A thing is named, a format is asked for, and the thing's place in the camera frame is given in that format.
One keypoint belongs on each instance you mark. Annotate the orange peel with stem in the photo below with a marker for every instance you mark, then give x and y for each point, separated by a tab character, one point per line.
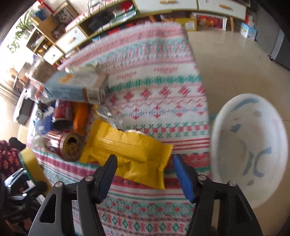
80	117

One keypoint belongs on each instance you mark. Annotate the patterned woven tablecloth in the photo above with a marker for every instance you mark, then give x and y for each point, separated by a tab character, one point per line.
154	87

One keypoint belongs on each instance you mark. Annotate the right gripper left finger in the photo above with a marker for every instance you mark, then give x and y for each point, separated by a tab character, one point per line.
55	216

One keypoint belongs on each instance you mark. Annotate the red soda can rear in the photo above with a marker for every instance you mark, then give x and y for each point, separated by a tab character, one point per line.
63	115

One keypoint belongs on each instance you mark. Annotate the white crate with toys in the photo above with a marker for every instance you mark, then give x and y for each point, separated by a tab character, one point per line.
211	20

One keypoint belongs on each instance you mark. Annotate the red soda can front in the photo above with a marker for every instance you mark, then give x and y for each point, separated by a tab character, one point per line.
64	143

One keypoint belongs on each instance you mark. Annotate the yellow cardboard box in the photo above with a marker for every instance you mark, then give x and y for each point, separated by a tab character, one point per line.
190	24

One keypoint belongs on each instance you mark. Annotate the green potted plant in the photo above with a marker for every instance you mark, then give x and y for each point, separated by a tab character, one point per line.
22	25

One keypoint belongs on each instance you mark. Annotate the red soda can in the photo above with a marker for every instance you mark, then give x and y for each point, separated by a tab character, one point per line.
63	115
64	143

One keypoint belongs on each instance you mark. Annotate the yellow green sponge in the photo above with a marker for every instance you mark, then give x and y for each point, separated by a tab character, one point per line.
33	168

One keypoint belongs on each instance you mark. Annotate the blue white carton box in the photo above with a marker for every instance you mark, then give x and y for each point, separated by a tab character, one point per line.
247	31

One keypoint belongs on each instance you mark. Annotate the yellow snack wrapper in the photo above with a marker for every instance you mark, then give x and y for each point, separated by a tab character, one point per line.
140	158

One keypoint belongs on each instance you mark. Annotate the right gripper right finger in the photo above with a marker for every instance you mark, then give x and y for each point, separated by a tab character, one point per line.
236	216

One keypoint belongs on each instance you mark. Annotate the white wooden tv cabinet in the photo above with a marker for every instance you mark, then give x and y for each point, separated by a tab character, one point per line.
74	23

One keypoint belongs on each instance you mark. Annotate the light blue cardboard box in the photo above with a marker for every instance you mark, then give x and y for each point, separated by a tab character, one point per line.
82	86

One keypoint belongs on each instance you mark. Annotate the white plastic trash basin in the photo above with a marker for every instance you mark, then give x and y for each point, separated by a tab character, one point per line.
248	144

